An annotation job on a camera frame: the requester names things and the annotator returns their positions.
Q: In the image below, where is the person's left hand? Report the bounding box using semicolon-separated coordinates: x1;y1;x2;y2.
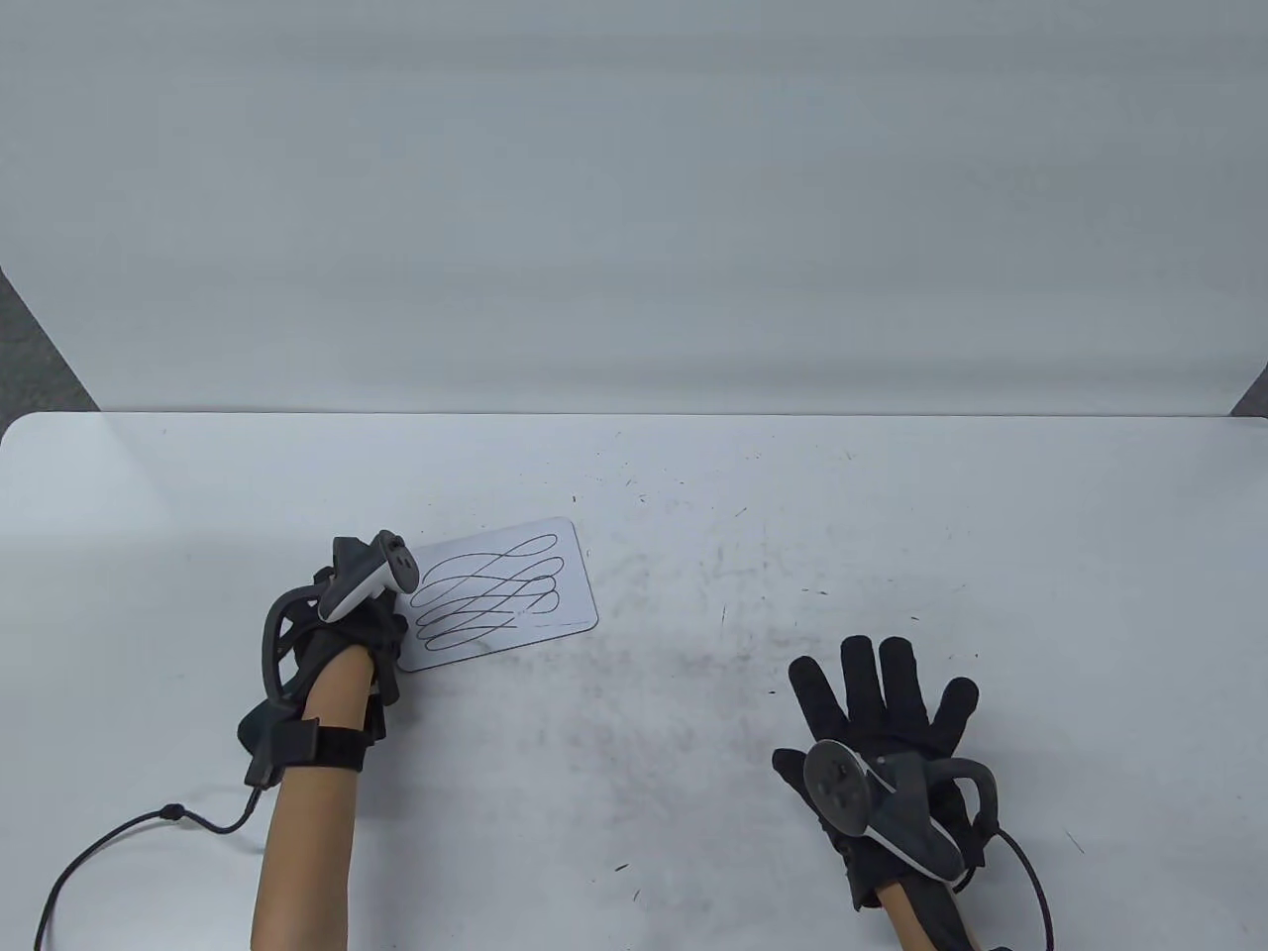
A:
285;565;412;704

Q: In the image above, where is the person's right hand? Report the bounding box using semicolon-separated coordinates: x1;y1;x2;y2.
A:
773;634;982;910

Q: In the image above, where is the small white whiteboard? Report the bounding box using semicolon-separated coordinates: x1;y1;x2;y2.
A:
396;517;600;675

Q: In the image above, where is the person's right forearm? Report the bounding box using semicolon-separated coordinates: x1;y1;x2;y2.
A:
877;872;977;951

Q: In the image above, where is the person's left forearm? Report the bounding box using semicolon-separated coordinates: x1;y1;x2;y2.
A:
253;649;375;951

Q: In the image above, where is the grey white right hand controller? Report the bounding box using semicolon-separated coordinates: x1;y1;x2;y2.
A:
804;741;997;883

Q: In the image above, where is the white backdrop panel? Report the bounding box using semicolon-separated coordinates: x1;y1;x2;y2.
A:
0;0;1268;417

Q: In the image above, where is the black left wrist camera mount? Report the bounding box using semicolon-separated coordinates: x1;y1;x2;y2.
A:
238;698;375;789

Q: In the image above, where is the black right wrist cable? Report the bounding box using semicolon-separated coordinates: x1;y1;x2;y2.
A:
991;827;1054;951

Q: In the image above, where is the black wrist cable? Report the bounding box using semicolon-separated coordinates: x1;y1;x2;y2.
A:
991;827;1054;951
35;783;273;951

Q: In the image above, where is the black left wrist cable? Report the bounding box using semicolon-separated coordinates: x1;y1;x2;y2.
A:
35;783;273;951

